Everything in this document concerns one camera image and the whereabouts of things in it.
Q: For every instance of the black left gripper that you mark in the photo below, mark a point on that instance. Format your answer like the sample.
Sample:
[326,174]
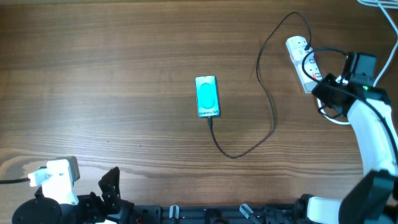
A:
[101,208]

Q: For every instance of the smartphone with blue screen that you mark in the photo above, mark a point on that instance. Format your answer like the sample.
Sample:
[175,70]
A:
[207,96]

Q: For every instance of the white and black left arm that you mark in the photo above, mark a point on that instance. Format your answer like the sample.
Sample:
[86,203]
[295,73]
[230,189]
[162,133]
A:
[43,210]

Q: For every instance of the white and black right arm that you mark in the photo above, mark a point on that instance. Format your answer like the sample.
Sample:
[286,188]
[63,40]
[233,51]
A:
[368,110]

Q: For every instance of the white USB charger plug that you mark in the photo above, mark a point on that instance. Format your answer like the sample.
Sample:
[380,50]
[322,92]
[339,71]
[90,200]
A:
[297,55]

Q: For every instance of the white power strip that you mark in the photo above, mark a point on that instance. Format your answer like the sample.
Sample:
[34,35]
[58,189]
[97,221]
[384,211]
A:
[296,47]

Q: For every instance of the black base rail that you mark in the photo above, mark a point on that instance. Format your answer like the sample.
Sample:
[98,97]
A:
[149,214]

